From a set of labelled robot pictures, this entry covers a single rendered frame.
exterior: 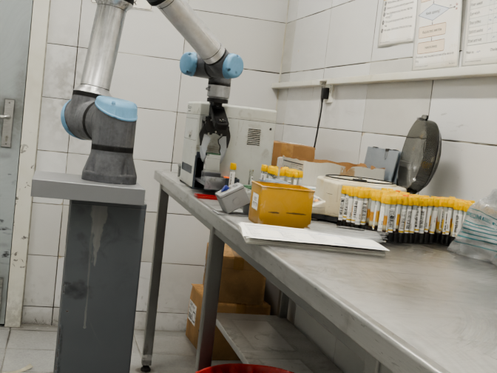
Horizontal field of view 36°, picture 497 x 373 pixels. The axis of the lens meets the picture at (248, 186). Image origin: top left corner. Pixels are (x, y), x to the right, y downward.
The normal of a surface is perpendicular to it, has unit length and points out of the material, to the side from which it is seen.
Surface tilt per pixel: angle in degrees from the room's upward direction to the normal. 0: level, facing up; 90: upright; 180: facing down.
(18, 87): 90
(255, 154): 90
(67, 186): 90
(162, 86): 90
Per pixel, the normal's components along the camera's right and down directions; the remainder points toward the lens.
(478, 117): -0.97, -0.09
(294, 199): 0.18, 0.10
